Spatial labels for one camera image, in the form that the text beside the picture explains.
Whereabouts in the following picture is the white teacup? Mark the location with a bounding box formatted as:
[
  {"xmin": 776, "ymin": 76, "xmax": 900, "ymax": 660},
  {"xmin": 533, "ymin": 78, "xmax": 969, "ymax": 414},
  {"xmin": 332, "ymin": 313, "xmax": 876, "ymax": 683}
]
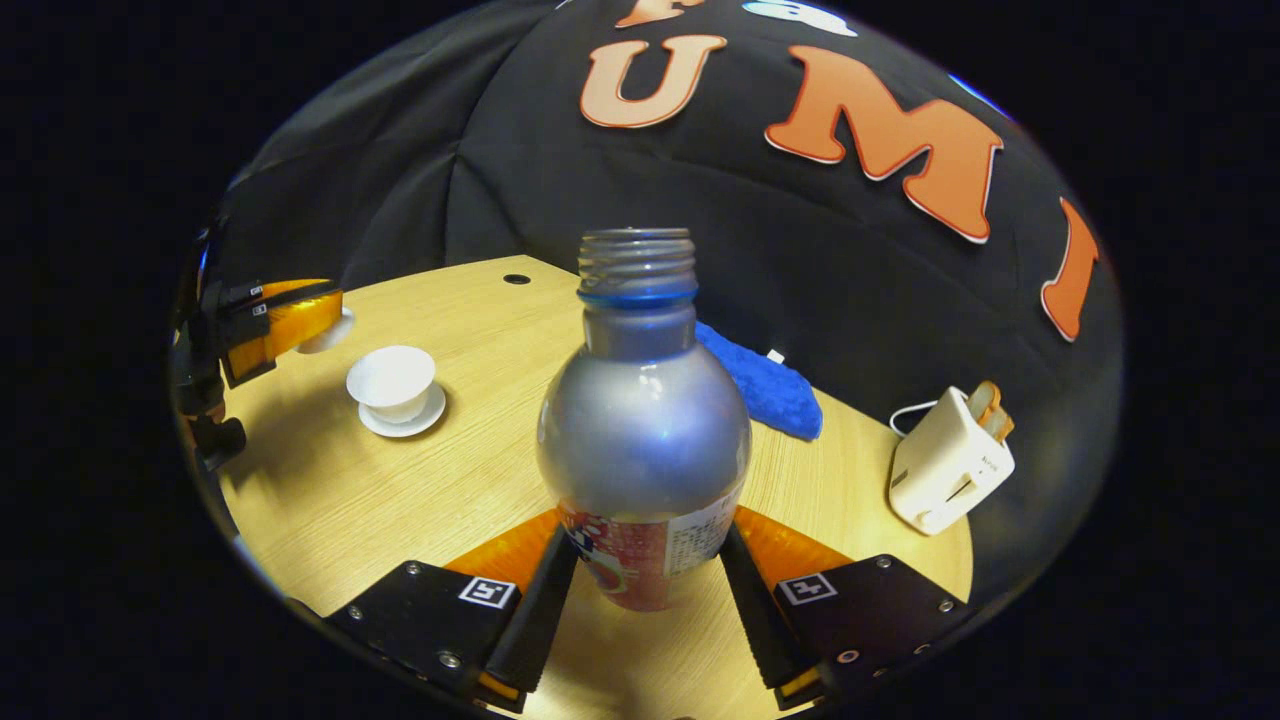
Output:
[{"xmin": 346, "ymin": 345, "xmax": 437, "ymax": 425}]

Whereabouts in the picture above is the white toaster cable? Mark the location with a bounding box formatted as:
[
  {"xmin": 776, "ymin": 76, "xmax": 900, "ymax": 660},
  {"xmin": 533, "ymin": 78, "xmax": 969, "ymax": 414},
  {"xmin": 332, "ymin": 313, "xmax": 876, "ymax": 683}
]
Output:
[{"xmin": 888, "ymin": 400, "xmax": 941, "ymax": 437}]

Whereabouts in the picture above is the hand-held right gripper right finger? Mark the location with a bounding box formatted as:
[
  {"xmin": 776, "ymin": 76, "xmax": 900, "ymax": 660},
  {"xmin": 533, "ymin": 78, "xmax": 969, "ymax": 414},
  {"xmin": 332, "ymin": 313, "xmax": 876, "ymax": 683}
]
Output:
[{"xmin": 718, "ymin": 505, "xmax": 969, "ymax": 713}]

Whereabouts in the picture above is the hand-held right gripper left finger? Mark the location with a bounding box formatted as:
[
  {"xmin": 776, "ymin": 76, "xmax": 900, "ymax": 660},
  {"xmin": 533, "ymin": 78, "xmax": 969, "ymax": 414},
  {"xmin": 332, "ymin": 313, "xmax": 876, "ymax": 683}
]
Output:
[{"xmin": 325, "ymin": 508, "xmax": 581, "ymax": 715}]

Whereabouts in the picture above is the blue towel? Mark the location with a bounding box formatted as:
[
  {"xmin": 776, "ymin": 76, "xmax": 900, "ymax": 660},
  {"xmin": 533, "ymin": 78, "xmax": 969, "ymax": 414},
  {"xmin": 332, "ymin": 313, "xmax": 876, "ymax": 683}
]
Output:
[{"xmin": 693, "ymin": 320, "xmax": 824, "ymax": 442}]

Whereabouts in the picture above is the silver water bottle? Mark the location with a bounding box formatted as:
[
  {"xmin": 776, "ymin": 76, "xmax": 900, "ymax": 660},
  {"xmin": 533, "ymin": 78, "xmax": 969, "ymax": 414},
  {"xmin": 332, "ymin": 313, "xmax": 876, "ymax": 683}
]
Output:
[{"xmin": 536, "ymin": 227, "xmax": 753, "ymax": 612}]

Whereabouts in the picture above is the toasted bread slice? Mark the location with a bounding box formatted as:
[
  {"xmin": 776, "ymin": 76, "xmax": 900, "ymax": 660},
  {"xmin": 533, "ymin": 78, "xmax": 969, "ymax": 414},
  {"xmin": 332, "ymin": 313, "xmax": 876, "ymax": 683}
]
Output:
[{"xmin": 968, "ymin": 380, "xmax": 1016, "ymax": 443}]

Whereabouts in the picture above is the white saucer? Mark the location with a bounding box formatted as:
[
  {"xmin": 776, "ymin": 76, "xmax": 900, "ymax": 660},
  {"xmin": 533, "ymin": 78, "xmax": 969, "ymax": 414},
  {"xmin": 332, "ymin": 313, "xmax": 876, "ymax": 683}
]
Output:
[{"xmin": 357, "ymin": 382, "xmax": 448, "ymax": 439}]

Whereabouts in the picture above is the white toaster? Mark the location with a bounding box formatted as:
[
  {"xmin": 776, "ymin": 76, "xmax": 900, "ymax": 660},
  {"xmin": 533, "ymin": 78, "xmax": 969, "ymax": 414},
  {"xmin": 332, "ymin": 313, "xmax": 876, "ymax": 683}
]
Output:
[{"xmin": 888, "ymin": 386, "xmax": 1016, "ymax": 536}]

